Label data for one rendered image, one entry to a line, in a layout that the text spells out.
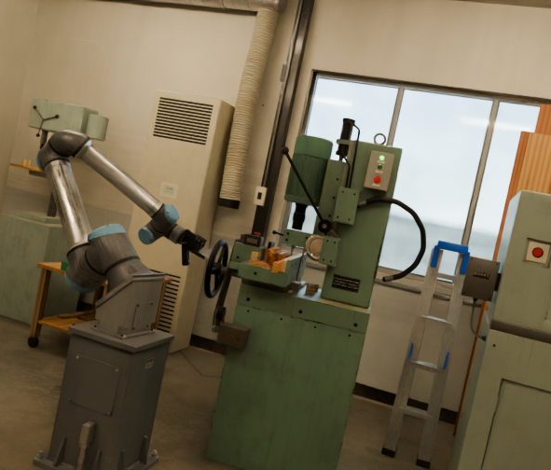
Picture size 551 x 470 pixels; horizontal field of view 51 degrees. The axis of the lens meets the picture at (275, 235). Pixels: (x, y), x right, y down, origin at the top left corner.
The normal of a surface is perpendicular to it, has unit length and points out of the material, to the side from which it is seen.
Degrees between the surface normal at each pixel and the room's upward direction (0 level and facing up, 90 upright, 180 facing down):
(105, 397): 90
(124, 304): 90
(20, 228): 90
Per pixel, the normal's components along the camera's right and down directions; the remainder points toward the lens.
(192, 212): -0.31, -0.01
